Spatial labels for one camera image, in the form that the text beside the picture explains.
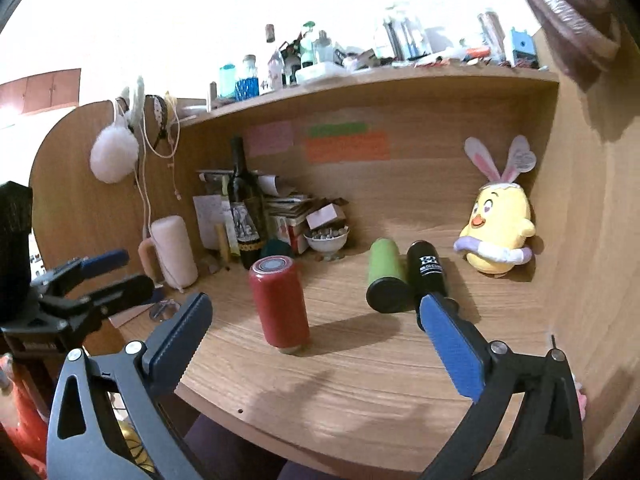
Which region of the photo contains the red thermos cup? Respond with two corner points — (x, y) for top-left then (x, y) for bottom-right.
(248, 256), (310, 354)

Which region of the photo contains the dark green hexagonal cup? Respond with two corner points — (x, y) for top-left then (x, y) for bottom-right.
(262, 238), (294, 258)

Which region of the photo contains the black thermos cup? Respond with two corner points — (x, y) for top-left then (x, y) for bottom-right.
(407, 240), (459, 330)

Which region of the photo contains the green thermos cup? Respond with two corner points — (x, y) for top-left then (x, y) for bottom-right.
(366, 238), (413, 313)

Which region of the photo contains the small round mirror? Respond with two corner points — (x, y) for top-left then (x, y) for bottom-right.
(149, 299), (181, 323)

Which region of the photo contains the pink mug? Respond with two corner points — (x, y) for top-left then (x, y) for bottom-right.
(138, 216), (198, 289)

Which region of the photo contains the white fluffy pompom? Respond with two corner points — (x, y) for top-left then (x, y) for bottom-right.
(89, 124), (139, 184)

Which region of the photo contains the yellow cylindrical stick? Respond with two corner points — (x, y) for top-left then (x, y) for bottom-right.
(215, 222), (231, 268)

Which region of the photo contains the white paper note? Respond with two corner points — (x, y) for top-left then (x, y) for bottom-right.
(193, 195), (224, 250)

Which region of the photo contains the dark wine bottle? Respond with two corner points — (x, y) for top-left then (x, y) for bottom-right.
(228, 136), (268, 270)

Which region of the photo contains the yellow chick plush toy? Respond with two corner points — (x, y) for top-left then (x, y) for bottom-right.
(454, 136), (537, 278)

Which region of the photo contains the stack of books and papers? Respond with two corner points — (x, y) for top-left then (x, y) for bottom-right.
(198, 170), (346, 255)

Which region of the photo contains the pink sticky note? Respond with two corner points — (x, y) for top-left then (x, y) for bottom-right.
(243, 122), (295, 157)

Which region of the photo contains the white bowl with pebbles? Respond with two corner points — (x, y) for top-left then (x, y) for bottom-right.
(304, 226), (349, 261)

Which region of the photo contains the teal plastic bottle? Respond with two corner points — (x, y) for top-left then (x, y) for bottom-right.
(217, 64), (235, 100)

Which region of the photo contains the blue patterned bottle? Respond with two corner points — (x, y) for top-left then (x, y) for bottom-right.
(235, 54), (259, 101)

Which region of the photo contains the green sticky note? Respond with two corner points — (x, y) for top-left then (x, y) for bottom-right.
(308, 122), (369, 139)

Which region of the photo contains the orange sticky note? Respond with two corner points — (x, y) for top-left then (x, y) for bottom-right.
(304, 132), (390, 164)

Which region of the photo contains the white tray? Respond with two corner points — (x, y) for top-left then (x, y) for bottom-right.
(295, 62), (349, 84)

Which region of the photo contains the wooden shelf board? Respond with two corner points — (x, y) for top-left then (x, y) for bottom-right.
(181, 65), (559, 127)

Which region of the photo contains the blue pencil sharpener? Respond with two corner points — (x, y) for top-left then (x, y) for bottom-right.
(511, 28), (539, 70)

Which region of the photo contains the clear pen holder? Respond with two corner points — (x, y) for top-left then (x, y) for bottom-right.
(383, 6), (433, 61)

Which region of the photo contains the brown hat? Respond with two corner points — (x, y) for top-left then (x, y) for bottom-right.
(526, 0), (620, 91)

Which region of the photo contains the white hanging cord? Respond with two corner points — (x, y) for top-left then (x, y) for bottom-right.
(129, 91), (182, 241)

